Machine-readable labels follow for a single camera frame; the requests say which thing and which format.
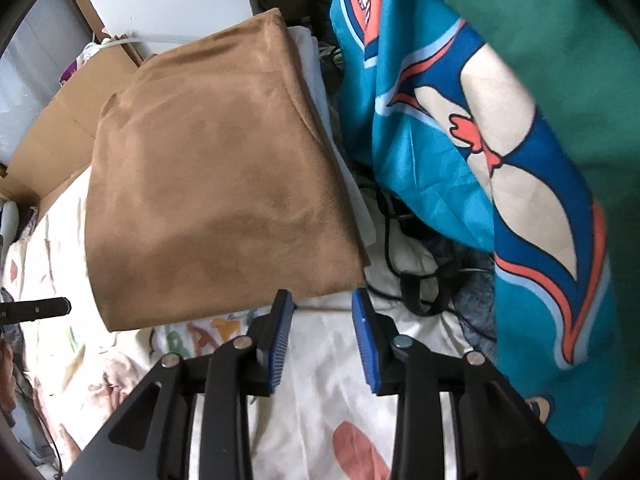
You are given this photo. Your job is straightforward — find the cream bear print bedsheet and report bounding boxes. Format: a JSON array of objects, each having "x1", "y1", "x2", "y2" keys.
[{"x1": 3, "y1": 174, "x2": 470, "y2": 479}]

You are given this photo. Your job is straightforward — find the teal patterned bag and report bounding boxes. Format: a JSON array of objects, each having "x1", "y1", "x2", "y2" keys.
[{"x1": 330, "y1": 0, "x2": 618, "y2": 474}]

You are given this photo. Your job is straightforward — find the brown cardboard sheet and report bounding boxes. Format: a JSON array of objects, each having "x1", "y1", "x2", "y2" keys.
[{"x1": 0, "y1": 41, "x2": 147, "y2": 219}]

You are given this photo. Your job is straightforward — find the grey wrapped mattress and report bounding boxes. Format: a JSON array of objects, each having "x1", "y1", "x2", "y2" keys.
[{"x1": 0, "y1": 0, "x2": 92, "y2": 166}]

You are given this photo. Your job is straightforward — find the brown graphic t-shirt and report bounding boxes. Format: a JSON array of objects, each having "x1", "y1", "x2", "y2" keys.
[{"x1": 85, "y1": 9, "x2": 368, "y2": 332}]

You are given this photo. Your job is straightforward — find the green fabric item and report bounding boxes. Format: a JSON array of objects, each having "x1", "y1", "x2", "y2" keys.
[{"x1": 445, "y1": 0, "x2": 639, "y2": 258}]

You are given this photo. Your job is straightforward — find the white folded towel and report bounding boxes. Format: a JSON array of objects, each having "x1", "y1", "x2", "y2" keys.
[{"x1": 288, "y1": 26, "x2": 376, "y2": 247}]

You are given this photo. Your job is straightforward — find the black cable on bed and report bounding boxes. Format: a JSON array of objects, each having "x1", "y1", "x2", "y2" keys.
[{"x1": 366, "y1": 179, "x2": 497, "y2": 319}]

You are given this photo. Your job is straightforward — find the white power cable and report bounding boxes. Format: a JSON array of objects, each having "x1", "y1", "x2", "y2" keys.
[{"x1": 79, "y1": 31, "x2": 202, "y2": 66}]

